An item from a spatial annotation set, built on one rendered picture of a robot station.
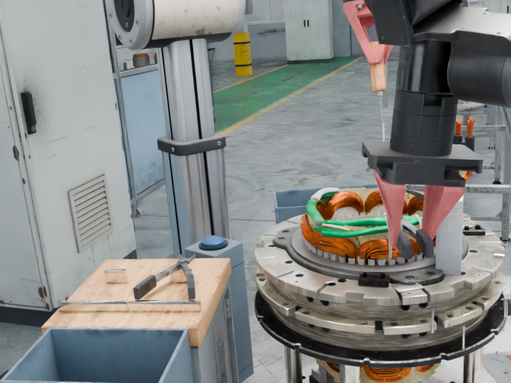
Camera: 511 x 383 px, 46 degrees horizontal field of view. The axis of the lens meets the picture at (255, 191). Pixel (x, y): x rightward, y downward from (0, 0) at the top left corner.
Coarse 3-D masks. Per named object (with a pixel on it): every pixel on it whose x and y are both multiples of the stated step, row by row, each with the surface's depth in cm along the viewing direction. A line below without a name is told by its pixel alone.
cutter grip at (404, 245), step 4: (400, 232) 59; (404, 232) 59; (400, 236) 58; (404, 236) 57; (400, 240) 57; (404, 240) 56; (408, 240) 56; (400, 244) 57; (404, 244) 56; (408, 244) 56; (400, 248) 57; (404, 248) 56; (408, 248) 56; (400, 252) 57; (404, 252) 56; (408, 252) 56; (404, 256) 56; (408, 256) 56
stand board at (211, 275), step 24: (120, 264) 86; (144, 264) 86; (168, 264) 85; (192, 264) 84; (216, 264) 84; (96, 288) 79; (120, 288) 79; (168, 288) 78; (216, 288) 77; (72, 312) 73; (96, 312) 72; (120, 312) 72; (144, 312) 72; (168, 312) 71; (192, 312) 71; (192, 336) 67
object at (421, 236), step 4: (416, 232) 59; (420, 232) 58; (424, 232) 58; (416, 236) 59; (420, 236) 58; (424, 236) 57; (428, 236) 57; (416, 240) 59; (420, 240) 58; (424, 240) 56; (428, 240) 56; (420, 244) 58; (424, 244) 56; (428, 244) 55; (432, 244) 55; (420, 248) 58; (424, 248) 56; (428, 248) 56; (432, 248) 56; (424, 252) 56; (428, 252) 56; (432, 252) 56; (428, 256) 56; (432, 256) 56
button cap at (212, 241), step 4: (208, 236) 101; (212, 236) 100; (216, 236) 100; (220, 236) 100; (204, 240) 99; (208, 240) 99; (212, 240) 99; (216, 240) 99; (220, 240) 99; (224, 240) 99; (204, 244) 98; (208, 244) 98; (212, 244) 98; (216, 244) 98; (220, 244) 98
